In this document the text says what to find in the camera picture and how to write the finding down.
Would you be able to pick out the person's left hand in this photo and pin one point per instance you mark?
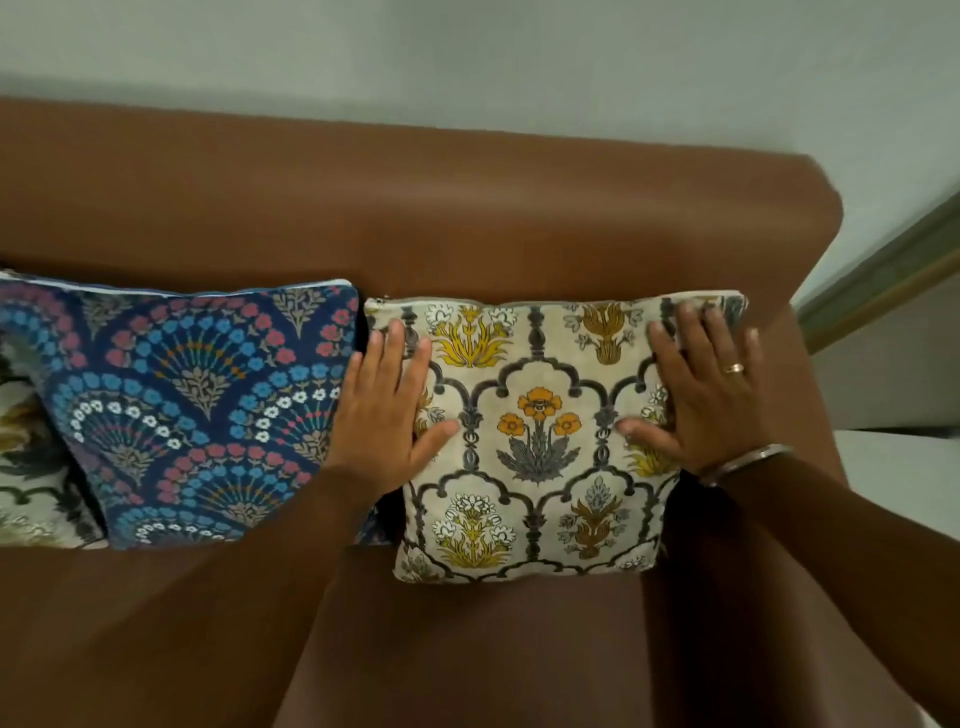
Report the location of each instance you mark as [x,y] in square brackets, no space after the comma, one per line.
[375,435]

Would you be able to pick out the person's left thumb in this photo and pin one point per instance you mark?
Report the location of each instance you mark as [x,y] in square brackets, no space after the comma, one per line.
[437,444]

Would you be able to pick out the cream floral cushion dark vines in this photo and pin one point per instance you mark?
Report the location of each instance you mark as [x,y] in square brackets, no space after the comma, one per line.
[26,480]

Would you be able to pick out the cream floral cushion yellow flowers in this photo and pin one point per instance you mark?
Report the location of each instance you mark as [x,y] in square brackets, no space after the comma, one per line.
[536,420]

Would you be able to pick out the person's right forearm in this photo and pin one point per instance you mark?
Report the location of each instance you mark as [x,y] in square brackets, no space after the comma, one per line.
[847,570]

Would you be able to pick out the person's right middle finger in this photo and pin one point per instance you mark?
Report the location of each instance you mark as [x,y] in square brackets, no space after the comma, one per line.
[695,337]

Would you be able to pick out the person's left forearm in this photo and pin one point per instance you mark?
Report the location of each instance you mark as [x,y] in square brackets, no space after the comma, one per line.
[247,600]

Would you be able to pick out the blue floral fan-pattern cushion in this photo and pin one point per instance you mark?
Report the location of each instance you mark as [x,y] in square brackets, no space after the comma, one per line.
[202,390]

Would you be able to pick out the person's left middle finger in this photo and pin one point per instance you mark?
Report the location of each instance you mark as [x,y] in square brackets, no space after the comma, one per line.
[394,356]

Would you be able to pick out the olive wooden trim strip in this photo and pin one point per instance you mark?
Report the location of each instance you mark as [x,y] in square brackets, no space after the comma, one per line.
[877,277]

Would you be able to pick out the person's right hand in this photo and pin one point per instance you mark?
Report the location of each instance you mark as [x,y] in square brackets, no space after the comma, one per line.
[712,412]

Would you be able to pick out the brown fabric sofa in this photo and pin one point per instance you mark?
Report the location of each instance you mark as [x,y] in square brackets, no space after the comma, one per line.
[480,217]

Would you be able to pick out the person's right thumb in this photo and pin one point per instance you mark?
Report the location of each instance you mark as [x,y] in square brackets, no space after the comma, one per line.
[645,436]

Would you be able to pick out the person's right little finger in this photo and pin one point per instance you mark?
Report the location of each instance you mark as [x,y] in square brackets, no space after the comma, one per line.
[752,356]

